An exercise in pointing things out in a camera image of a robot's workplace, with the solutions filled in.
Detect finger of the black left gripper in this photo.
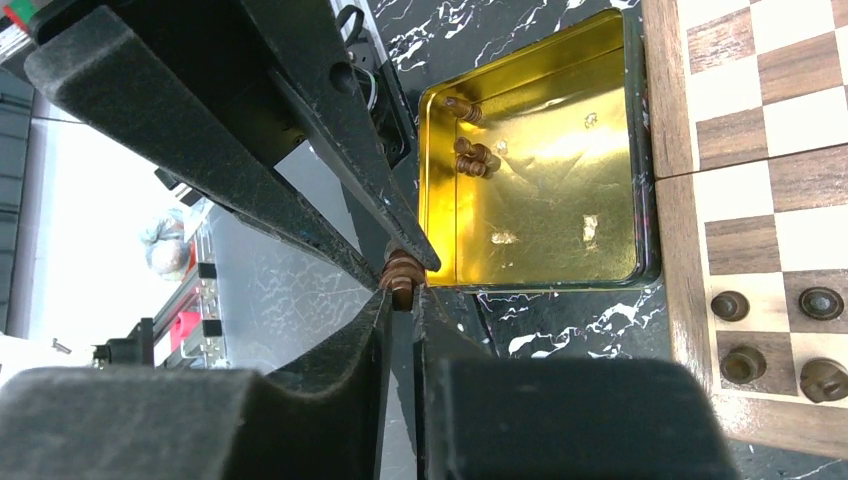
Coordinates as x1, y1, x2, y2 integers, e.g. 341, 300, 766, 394
241, 1, 441, 271
25, 6, 379, 290

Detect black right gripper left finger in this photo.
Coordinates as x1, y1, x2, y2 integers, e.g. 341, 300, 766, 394
1, 291, 391, 479

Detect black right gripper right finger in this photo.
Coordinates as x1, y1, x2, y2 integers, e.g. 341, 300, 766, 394
413, 286, 738, 479

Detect dark pawn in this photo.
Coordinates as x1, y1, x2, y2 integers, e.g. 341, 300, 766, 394
710, 290, 750, 322
799, 358, 847, 403

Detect dark tall piece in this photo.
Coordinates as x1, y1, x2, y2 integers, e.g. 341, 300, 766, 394
798, 286, 845, 321

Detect dark chess king piece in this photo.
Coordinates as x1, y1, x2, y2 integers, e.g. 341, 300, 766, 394
379, 249, 426, 312

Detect pile of dark chess pieces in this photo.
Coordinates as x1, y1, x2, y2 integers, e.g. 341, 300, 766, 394
442, 96, 497, 178

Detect gold tin with dark pieces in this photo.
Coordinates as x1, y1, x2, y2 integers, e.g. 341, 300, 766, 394
418, 7, 661, 292

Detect wooden folding chess board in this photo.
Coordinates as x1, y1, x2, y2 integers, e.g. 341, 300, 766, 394
642, 0, 847, 458

